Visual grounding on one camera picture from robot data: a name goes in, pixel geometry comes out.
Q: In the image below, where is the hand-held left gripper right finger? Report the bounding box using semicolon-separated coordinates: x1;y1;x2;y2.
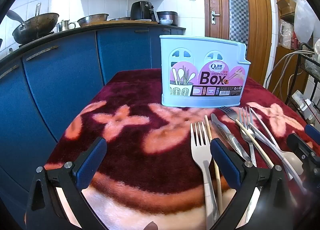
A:
210;138;300;230

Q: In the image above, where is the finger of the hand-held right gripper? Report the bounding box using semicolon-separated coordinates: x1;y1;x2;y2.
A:
305;123;320;143
286;132;320;170

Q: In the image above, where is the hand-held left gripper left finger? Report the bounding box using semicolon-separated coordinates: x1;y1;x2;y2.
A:
25;137;108;230

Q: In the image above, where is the white plastic spoon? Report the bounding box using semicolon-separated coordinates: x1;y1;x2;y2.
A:
282;150;308;194

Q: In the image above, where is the steel knife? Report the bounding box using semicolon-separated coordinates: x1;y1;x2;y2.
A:
211;113;252;162

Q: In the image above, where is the wooden chopstick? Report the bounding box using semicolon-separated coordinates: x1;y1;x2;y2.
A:
204;115;223;218
234;119;275;168

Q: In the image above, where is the steel fork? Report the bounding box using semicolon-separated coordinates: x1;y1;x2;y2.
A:
238;106;258;168
219;106;255;143

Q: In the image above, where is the light blue utensil holder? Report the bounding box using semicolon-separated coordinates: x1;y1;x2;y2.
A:
159;35;251;108

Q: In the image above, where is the white power strip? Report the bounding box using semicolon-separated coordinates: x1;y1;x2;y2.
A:
291;90;315;120

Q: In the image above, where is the red floral plush blanket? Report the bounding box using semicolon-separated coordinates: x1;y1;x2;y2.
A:
44;68;320;230

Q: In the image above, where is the wooden shelf unit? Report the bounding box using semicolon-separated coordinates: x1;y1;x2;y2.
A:
271;0;320;91

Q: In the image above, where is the blue kitchen base cabinet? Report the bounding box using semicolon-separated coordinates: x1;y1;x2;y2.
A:
0;26;187;223

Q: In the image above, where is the clear plastic bag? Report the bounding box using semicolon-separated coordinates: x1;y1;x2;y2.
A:
279;19;294;48

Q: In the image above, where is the large white plastic bag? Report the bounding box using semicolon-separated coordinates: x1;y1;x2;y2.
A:
294;0;314;43

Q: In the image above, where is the cardboard box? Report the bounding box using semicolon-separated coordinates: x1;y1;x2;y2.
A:
276;0;295;17

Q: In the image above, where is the steel kettle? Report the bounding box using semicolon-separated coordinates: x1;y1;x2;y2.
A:
56;20;76;33

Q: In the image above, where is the steel colander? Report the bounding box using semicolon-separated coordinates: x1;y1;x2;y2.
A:
77;13;109;28

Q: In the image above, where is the wooden cutting board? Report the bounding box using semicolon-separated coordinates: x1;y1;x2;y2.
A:
107;20;159;25

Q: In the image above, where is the black wok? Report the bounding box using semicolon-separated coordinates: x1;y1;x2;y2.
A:
12;3;60;44

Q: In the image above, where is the dark rice cooker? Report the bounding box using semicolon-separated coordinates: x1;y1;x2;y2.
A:
157;11;178;27

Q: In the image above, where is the black air fryer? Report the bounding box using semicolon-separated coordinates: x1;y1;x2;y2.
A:
130;1;158;22

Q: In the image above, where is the grey cable bundle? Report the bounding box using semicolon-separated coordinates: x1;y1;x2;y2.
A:
265;50;316;96

